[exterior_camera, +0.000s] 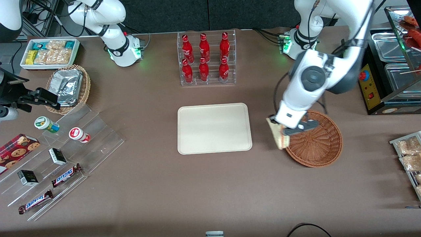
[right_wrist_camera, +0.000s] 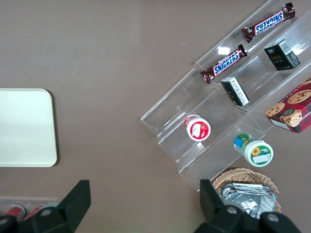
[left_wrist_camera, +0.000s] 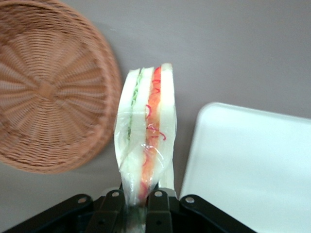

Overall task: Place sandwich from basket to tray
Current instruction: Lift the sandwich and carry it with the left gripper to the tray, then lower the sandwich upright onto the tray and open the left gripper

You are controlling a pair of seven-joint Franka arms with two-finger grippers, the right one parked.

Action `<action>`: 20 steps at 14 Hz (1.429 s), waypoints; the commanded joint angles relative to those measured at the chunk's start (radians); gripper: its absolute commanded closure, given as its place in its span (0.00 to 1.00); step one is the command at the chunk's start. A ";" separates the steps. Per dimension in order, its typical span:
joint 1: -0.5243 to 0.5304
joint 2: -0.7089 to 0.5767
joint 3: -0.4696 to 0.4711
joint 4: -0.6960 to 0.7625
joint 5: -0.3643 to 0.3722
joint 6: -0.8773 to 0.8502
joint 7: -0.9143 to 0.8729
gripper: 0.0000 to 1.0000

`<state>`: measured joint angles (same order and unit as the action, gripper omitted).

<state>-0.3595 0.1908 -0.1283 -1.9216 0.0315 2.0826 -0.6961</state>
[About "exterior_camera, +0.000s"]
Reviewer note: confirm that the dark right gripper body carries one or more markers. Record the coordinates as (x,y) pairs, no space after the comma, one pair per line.
(9,88)

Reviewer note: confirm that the triangular sandwich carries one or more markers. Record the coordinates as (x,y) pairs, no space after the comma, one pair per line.
(279,138)

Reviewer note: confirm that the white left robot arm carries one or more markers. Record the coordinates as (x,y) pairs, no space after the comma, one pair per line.
(312,79)

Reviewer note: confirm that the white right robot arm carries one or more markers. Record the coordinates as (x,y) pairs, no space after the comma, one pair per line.
(115,39)

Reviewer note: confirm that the light wicker basket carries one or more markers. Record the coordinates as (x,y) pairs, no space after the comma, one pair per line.
(85,89)

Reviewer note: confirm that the brown wicker basket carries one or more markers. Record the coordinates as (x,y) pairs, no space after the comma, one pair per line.
(322,148)

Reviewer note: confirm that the beige plastic tray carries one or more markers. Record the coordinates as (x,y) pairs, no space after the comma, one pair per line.
(213,128)

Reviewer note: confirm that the silver foil package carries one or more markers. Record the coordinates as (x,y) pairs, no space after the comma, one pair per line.
(69,101)
(67,84)

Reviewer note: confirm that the green lid white cup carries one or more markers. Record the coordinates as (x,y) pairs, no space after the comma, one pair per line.
(44,123)

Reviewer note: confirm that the yellow snack pack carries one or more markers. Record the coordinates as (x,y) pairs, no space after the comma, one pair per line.
(31,57)

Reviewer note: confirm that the clear nut snack bag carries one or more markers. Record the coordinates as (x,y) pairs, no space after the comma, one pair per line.
(42,57)
(61,56)
(56,44)

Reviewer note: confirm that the red lid white cup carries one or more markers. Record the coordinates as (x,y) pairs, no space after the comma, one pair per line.
(77,134)

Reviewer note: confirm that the red plaid cookie box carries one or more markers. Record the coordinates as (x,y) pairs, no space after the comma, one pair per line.
(14,153)

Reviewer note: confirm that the teal snack pack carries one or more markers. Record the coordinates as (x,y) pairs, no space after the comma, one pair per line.
(39,45)
(69,44)

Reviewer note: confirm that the white rectangular snack bin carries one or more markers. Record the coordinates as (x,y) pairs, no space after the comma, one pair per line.
(76,52)

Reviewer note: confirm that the small black white box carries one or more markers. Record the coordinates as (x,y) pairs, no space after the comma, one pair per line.
(57,156)
(28,177)

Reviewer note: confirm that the red cola bottle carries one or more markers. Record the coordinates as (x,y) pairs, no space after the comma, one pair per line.
(187,73)
(224,47)
(224,71)
(187,49)
(204,71)
(204,48)

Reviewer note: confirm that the clear acrylic stepped display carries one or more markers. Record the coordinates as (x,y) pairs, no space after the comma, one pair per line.
(98,144)

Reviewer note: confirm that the brown snickers bar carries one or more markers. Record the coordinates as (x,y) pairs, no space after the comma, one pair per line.
(35,201)
(65,175)

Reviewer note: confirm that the black food warmer case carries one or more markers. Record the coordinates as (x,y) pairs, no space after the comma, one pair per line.
(373,95)

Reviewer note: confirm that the clear acrylic bottle rack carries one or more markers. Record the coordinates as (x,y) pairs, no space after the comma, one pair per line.
(212,36)

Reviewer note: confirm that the steel warmer pan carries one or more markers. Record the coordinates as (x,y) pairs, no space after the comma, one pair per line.
(389,47)
(399,77)

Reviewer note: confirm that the clear crumbly snack bag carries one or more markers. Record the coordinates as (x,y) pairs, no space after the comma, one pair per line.
(409,146)
(419,191)
(411,163)
(418,178)

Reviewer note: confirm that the small grey device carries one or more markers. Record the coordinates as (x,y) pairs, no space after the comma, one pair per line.
(214,234)

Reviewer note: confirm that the red sausage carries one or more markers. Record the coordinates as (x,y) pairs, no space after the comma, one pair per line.
(412,21)
(415,36)

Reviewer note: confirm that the aluminium frame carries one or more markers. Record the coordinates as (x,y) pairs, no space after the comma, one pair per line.
(49,19)

